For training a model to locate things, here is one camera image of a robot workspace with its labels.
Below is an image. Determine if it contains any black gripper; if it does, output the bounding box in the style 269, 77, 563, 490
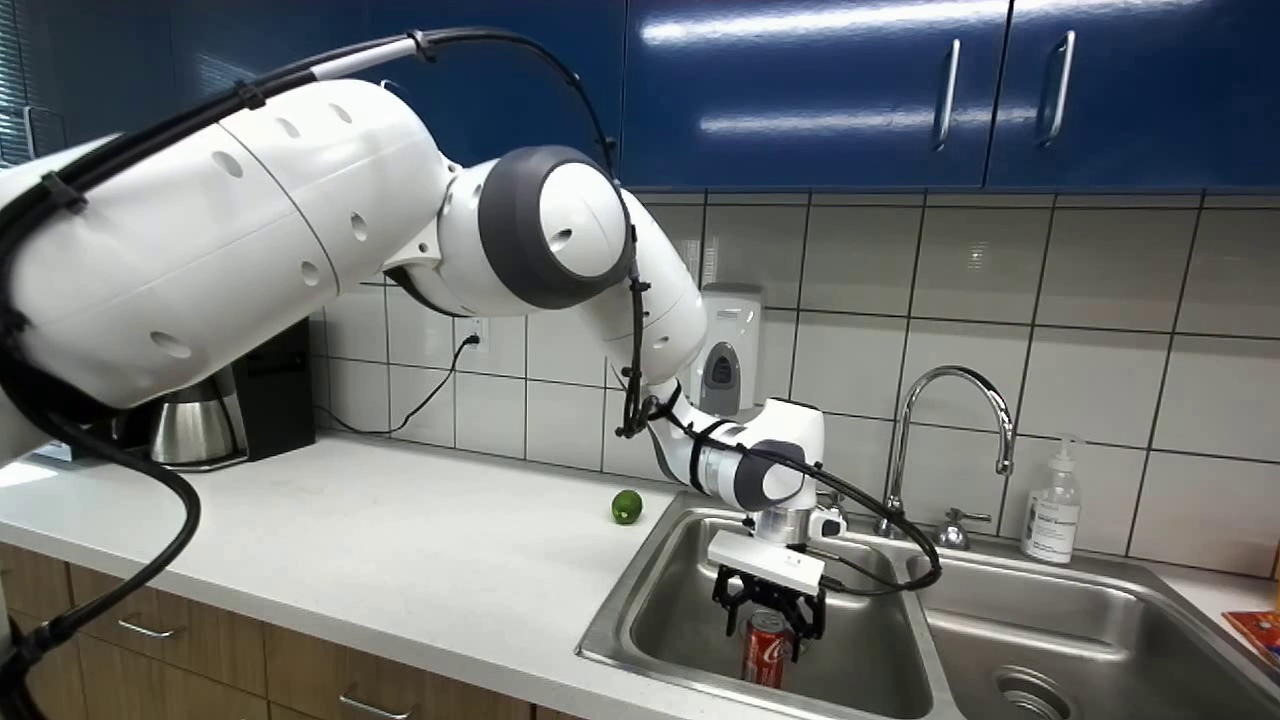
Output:
714, 564, 828, 660

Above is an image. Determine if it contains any red soda can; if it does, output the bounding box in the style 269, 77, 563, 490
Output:
739, 620, 801, 692

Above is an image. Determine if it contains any stainless steel double sink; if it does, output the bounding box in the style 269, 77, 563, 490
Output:
574, 490, 1280, 720

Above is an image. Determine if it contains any chrome faucet knob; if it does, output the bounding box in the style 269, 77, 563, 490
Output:
930, 502, 978, 556

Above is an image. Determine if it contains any chrome gooseneck faucet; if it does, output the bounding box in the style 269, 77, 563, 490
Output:
877, 360, 1024, 542

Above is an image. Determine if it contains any clear pump soap bottle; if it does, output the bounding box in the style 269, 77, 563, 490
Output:
1019, 428, 1087, 566

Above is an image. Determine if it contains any orange red snack bag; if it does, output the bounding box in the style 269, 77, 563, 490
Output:
1225, 603, 1280, 660

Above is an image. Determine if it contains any blue cabinet door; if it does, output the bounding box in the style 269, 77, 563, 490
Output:
987, 0, 1280, 197
22, 0, 371, 142
353, 0, 633, 191
614, 0, 1013, 197

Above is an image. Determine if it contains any black coffee maker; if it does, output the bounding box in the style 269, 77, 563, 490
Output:
212, 313, 326, 463

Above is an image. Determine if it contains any wooden base cabinet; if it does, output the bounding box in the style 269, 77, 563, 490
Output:
0, 536, 580, 720

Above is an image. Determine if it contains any steel coffee carafe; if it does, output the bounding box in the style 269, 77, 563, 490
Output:
150, 367, 252, 473

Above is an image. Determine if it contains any white wall outlet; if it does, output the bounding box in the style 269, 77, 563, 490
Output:
450, 313, 496, 367

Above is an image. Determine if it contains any silver drawer handle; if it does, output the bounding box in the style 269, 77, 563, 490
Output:
110, 610, 186, 646
332, 687, 420, 720

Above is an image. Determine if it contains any black power cord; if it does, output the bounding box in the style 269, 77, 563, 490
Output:
318, 332, 483, 443

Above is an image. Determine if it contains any silver cabinet handle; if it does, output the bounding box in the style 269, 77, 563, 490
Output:
1035, 23, 1086, 153
930, 32, 968, 154

